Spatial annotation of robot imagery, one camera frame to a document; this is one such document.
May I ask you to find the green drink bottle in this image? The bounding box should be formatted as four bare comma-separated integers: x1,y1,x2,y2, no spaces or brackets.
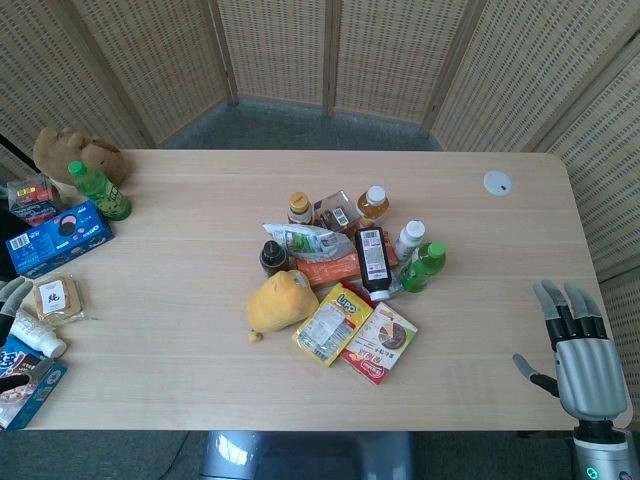
400,240,447,294

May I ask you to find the white plastic bottle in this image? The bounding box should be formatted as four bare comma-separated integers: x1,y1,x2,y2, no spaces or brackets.
394,219,427,263

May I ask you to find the white lotion bottle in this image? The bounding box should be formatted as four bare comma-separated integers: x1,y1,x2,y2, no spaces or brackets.
10,308,68,359

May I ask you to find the yellow plush toy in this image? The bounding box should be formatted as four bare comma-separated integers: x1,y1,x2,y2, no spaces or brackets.
246,269,321,344

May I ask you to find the blue Oreo cookie box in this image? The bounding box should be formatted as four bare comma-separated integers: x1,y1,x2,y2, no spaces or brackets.
5,200,116,277

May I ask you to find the white table cable grommet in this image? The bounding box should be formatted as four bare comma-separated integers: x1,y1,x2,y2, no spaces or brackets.
483,170,515,197

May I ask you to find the woven folding screen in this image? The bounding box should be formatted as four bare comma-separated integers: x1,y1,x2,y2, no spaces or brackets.
0,0,640,401

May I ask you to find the yellow Lipo snack bag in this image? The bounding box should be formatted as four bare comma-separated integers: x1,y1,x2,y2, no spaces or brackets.
292,282,375,369

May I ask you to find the green tea bottle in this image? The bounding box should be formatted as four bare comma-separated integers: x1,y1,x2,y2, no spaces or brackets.
67,160,133,222

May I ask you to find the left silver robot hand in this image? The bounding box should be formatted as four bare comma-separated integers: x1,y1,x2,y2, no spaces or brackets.
0,276,34,339

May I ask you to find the clear box with red fruit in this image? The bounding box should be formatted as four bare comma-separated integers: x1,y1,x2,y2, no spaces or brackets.
6,173,65,227

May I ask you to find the orange juice bottle white cap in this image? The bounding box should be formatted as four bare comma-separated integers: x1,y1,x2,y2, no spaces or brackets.
355,185,390,224

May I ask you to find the black bottle with white label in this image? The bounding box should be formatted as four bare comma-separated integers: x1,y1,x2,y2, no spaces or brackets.
354,226,394,302

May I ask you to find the clear plastic pastry box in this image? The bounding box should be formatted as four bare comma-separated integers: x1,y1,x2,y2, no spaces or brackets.
313,189,362,235

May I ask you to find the brown plush toy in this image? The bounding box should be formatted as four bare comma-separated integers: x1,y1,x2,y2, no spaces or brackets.
32,126,132,186

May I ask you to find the blue cereal box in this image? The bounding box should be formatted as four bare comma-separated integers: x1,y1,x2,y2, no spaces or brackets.
0,333,68,432

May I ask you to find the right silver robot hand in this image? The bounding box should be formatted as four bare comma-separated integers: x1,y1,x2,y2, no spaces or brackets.
512,279,630,420

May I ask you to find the brown wrapped pastry pack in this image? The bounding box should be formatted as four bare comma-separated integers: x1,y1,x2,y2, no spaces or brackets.
33,274,87,327

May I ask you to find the silver green snack bag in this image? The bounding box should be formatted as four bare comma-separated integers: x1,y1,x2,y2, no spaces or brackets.
262,221,357,262

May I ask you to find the red and white snack bag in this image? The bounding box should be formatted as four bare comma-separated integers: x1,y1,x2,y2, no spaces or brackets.
340,301,419,386

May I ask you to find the brown jar with yellow lid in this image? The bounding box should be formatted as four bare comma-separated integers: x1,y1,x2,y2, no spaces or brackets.
286,191,315,226

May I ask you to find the orange snack package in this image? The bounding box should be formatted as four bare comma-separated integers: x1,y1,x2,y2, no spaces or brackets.
294,248,401,288

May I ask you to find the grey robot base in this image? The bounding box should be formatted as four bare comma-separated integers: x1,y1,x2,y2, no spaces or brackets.
199,430,417,480

